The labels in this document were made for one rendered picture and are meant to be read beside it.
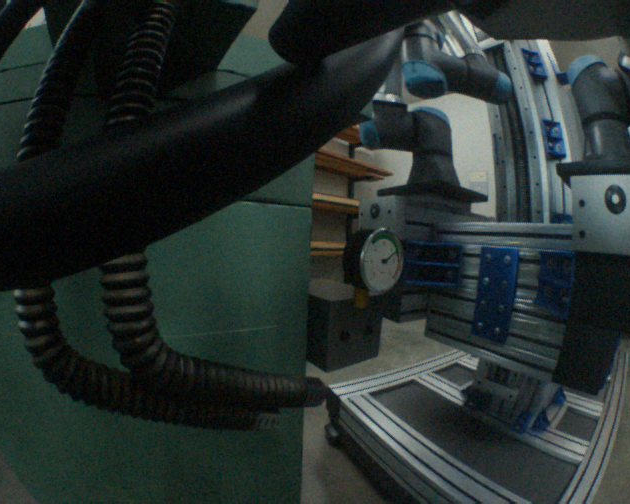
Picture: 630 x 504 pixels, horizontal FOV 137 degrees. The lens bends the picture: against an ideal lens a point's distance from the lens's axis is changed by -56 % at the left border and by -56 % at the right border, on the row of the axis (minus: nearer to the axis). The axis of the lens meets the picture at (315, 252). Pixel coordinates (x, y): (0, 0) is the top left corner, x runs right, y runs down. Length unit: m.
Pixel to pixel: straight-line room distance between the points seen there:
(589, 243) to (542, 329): 0.21
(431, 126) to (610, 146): 0.47
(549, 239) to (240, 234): 0.46
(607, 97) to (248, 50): 0.56
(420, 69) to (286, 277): 0.37
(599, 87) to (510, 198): 0.36
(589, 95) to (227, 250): 0.60
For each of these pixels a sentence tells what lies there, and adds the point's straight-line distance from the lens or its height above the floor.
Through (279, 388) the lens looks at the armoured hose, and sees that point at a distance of 0.18.
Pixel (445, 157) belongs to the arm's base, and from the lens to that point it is 0.74.
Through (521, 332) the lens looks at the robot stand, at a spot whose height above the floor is 0.54.
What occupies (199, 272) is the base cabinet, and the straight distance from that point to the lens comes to 0.25.
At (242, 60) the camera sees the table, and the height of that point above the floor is 0.86.
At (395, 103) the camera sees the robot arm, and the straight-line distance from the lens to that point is 0.72.
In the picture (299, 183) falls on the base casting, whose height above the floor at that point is 0.73.
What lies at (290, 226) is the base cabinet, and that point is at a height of 0.69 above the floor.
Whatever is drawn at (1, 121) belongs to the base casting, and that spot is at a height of 0.78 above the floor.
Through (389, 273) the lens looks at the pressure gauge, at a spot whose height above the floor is 0.65.
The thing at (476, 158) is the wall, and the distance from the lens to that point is 3.55.
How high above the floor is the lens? 0.68
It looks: 3 degrees down
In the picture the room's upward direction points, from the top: 3 degrees clockwise
